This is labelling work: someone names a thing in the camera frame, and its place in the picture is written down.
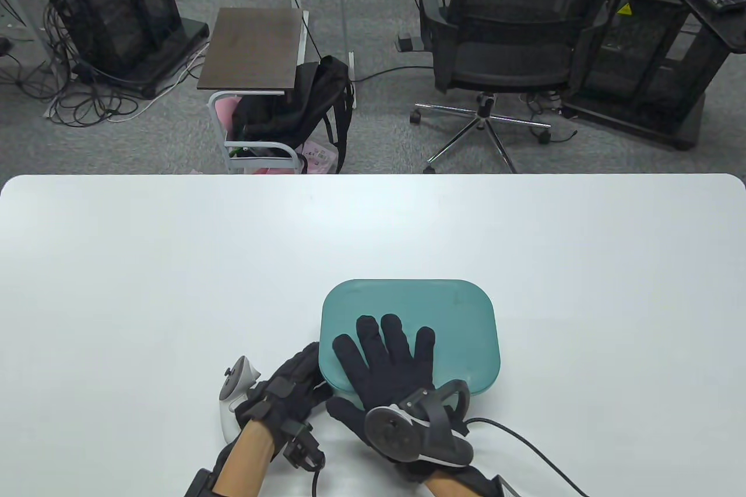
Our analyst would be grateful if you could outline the brown side table white frame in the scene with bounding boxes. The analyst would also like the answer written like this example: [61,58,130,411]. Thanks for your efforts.
[197,8,309,175]

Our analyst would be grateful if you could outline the black mesh office chair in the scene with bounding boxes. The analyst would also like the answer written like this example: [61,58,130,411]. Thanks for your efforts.
[396,0,642,174]

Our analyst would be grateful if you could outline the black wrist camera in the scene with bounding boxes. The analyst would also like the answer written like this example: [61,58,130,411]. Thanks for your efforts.
[284,424,326,470]

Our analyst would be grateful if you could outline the black cables under chair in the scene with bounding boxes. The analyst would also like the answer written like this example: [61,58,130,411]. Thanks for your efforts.
[527,90,578,143]

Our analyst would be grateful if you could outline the grey metal desk leg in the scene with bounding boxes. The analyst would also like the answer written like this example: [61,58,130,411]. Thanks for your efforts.
[335,0,357,110]

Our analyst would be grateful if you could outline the pink plastic bag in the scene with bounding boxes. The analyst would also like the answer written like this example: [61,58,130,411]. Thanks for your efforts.
[302,139,337,174]

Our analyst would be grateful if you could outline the tangle of floor cables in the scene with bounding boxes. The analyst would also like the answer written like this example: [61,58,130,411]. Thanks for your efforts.
[0,0,210,128]

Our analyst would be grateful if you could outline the black controller cable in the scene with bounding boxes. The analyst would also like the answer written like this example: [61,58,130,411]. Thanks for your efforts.
[463,417,589,497]

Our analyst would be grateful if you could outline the person's left forearm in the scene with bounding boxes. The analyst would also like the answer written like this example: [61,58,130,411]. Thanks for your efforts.
[213,421,277,497]

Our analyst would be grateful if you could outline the black mesh equipment rack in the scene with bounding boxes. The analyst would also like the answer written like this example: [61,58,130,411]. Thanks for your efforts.
[32,0,210,100]
[562,0,746,151]

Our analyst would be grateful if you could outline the person's right forearm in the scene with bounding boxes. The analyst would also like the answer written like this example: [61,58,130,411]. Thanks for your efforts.
[424,475,470,497]

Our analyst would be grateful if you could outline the black backpack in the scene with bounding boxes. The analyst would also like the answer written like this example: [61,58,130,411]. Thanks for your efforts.
[232,55,355,174]

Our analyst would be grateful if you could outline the person's left hand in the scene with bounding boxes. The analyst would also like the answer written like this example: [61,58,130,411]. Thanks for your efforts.
[233,343,334,457]

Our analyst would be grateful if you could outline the black forearm strap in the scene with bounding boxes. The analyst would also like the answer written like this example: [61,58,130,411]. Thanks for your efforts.
[185,443,234,497]
[466,471,516,497]

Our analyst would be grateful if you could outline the grey and white hand controller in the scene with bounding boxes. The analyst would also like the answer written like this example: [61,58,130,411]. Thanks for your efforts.
[219,355,261,444]
[364,379,474,467]

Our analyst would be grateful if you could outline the teal plastic lid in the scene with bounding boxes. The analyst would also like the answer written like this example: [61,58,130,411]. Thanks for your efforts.
[320,280,501,404]

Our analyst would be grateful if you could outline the person's right hand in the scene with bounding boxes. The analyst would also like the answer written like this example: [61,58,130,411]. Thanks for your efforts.
[325,315,476,484]

